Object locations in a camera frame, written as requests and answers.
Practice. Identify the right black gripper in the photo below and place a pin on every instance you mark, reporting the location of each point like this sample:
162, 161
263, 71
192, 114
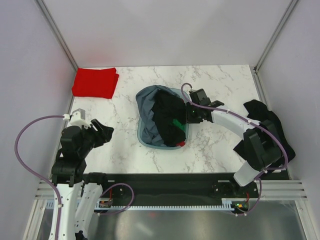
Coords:
189, 119

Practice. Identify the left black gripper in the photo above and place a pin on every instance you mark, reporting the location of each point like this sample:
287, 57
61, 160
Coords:
103, 135

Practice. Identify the blue plastic laundry basket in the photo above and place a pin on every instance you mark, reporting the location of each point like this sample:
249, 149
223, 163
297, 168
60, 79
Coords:
160, 147

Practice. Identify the black t shirt with logo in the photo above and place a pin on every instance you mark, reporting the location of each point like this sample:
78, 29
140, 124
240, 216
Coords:
257, 110

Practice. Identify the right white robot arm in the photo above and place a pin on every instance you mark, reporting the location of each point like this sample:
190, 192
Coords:
261, 142

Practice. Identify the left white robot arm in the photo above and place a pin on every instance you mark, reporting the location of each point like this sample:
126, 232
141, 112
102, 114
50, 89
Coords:
78, 192

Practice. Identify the green garment in basket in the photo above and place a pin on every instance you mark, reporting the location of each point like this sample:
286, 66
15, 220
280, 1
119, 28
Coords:
179, 125

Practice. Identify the black t shirt in basket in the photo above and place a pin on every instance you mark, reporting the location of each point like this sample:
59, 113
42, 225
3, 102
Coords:
167, 108

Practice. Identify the red garment in basket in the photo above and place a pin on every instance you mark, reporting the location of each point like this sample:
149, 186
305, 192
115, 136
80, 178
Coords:
181, 144

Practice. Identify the grey blue t shirt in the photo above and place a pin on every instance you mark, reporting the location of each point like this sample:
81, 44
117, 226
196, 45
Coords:
145, 99

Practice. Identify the folded red t shirt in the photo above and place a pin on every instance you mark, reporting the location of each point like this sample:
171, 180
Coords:
95, 83

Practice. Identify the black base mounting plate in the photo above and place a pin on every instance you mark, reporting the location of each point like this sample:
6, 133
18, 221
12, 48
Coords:
169, 189

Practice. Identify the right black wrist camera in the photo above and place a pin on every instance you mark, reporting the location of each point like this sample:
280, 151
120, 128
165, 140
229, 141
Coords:
199, 97

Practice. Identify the white slotted cable duct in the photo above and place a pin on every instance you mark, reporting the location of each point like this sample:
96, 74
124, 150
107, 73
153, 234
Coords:
226, 205

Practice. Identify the left aluminium frame post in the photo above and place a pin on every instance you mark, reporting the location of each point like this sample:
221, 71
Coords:
56, 32

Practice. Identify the aluminium frame post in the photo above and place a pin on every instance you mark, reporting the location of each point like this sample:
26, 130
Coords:
276, 33
56, 32

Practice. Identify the right aluminium frame post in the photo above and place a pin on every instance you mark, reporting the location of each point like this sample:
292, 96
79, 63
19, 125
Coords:
276, 33

